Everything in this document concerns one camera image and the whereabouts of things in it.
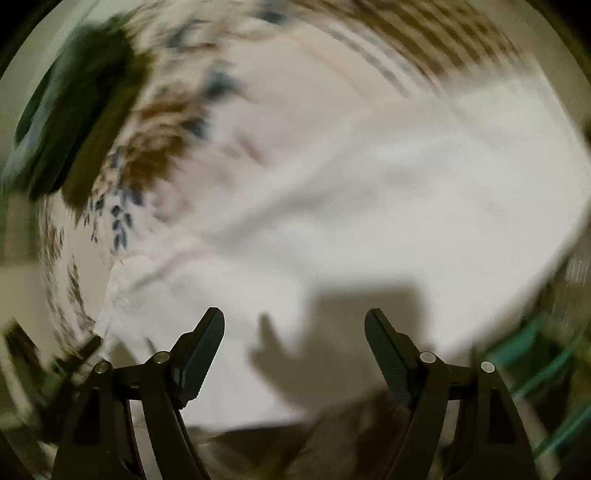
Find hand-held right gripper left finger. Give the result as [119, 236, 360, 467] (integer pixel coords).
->
[52, 307, 225, 480]

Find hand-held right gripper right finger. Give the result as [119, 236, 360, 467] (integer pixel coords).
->
[365, 308, 539, 480]

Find white pants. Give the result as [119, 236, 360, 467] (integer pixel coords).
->
[95, 74, 589, 432]

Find floral printed bed sheet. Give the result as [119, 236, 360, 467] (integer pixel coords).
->
[39, 0, 532, 361]

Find dark green cloth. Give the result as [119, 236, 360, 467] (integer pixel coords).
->
[16, 14, 153, 208]

